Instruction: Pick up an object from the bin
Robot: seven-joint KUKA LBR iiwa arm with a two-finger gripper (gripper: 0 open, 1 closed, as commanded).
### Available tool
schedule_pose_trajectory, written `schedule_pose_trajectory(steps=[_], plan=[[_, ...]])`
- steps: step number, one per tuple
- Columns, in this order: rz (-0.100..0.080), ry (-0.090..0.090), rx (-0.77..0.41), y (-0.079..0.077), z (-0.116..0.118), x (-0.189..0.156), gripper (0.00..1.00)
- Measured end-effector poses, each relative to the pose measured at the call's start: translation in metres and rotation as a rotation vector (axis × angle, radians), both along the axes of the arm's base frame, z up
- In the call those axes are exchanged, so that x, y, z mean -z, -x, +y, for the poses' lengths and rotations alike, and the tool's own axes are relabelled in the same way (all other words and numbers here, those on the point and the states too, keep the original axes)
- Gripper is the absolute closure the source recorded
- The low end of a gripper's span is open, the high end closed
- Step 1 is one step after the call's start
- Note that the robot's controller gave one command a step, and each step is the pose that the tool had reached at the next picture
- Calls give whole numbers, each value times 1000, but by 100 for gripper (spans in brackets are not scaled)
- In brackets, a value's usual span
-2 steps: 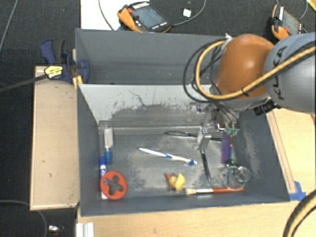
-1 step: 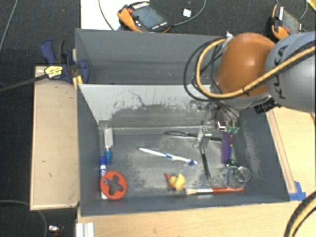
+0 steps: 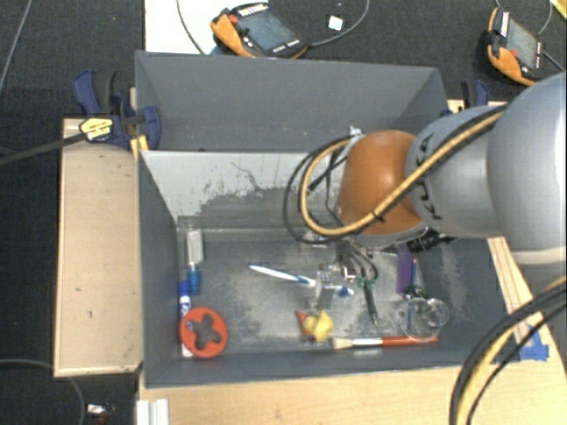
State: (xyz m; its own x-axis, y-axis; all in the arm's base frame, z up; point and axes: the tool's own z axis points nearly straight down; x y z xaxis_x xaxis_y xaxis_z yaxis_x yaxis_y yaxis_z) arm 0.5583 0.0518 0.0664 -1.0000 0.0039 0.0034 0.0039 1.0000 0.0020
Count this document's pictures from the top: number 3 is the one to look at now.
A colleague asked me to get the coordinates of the yellow rubber duck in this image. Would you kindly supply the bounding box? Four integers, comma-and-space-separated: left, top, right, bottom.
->
295, 309, 335, 344

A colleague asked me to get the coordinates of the black pen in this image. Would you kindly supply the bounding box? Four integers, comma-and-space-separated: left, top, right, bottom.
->
362, 286, 380, 328

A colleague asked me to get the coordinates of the blue and white toothbrush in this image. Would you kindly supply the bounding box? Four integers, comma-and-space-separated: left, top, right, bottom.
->
247, 263, 356, 298

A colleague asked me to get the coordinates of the purple flat stick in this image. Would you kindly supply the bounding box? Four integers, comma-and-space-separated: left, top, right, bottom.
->
396, 245, 416, 301

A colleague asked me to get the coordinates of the thin blue pen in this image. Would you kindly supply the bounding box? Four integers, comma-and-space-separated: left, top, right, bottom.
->
407, 257, 427, 301

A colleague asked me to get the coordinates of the clear glass cup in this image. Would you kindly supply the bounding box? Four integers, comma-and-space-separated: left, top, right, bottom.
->
395, 297, 451, 343

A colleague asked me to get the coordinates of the orange disc with cross hole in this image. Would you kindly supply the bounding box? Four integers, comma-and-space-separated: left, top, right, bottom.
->
178, 305, 229, 359

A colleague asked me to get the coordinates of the clear plastic bottle blue cap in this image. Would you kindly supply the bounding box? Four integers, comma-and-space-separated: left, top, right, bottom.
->
176, 220, 206, 296

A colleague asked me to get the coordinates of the blue and white marker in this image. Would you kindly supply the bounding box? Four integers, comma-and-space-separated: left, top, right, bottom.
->
177, 280, 196, 358

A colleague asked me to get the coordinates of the grey metal bin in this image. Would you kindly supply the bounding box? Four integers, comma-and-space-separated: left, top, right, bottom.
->
134, 50, 522, 389

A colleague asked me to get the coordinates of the pale wood board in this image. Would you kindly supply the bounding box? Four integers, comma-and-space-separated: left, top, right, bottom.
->
52, 117, 145, 378

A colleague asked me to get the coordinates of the black cylinder on white bracket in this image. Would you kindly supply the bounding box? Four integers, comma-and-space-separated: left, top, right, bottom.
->
405, 231, 457, 254

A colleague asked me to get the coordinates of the red handled paintbrush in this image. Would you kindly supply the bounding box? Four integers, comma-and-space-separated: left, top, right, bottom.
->
331, 336, 439, 351

